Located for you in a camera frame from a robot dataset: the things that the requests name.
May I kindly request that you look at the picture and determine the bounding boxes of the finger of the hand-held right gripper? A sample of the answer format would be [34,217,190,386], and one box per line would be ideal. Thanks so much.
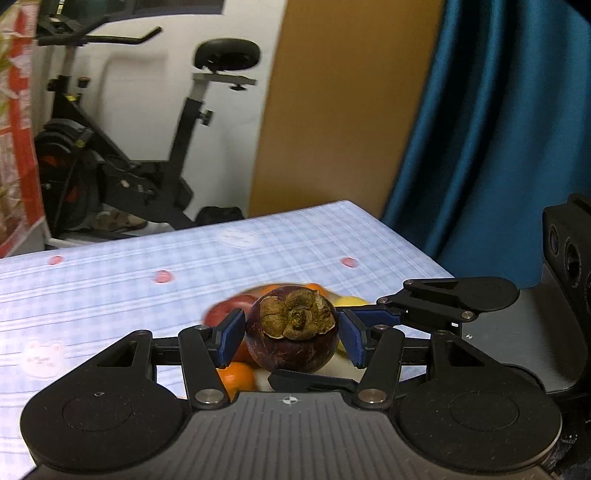
[268,369,360,394]
[376,278,476,334]

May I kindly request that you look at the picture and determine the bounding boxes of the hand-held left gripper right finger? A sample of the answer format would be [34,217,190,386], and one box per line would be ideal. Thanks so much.
[338,308,509,410]

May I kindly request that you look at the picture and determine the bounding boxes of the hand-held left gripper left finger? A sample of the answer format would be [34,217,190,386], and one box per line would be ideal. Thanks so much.
[92,308,246,410]

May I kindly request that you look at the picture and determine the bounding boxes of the beige round plate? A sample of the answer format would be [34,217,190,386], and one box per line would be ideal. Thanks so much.
[203,282,370,393]

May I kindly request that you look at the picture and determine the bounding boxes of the red apple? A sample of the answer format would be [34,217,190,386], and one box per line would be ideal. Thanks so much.
[204,294,256,329]

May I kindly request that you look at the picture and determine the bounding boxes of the purple mangosteen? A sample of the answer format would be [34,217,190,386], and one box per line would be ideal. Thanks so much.
[244,285,338,374]

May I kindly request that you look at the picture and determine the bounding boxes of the blue checked tablecloth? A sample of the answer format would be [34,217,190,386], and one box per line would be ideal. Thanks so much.
[0,199,455,480]

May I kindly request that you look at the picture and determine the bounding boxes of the dark fuzzy rug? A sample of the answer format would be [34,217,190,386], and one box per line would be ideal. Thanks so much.
[549,434,591,480]

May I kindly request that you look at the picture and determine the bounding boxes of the brown sandals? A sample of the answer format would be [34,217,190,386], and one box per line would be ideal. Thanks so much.
[90,209,149,232]

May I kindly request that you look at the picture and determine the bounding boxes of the black exercise bike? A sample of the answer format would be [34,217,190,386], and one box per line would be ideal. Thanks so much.
[34,0,262,232]

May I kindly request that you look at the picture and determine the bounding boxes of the blue curtain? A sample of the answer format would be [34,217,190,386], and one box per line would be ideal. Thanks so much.
[381,0,591,287]

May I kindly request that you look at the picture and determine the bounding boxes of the wooden panel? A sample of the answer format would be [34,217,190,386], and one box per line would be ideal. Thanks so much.
[249,0,446,217]

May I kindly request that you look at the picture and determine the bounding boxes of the printed backdrop cloth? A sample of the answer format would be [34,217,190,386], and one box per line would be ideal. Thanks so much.
[0,0,47,259]

